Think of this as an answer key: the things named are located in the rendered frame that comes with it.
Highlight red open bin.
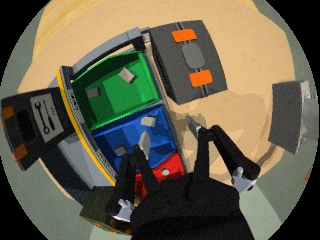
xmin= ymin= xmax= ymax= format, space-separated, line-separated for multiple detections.
xmin=135 ymin=145 xmax=185 ymax=199

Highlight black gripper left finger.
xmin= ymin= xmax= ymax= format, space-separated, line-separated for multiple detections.
xmin=105 ymin=130 xmax=171 ymax=222

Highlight dark grey metal shelf rack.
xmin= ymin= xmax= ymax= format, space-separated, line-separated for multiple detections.
xmin=40 ymin=26 xmax=188 ymax=207

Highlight yellow flat bar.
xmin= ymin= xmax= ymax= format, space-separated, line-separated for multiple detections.
xmin=56 ymin=69 xmax=116 ymax=187

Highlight blue bin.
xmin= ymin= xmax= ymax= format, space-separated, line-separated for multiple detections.
xmin=92 ymin=103 xmax=177 ymax=174

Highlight green open bin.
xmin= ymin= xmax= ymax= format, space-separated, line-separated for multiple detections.
xmin=71 ymin=51 xmax=160 ymax=131

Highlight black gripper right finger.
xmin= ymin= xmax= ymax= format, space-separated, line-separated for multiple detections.
xmin=185 ymin=115 xmax=261 ymax=206

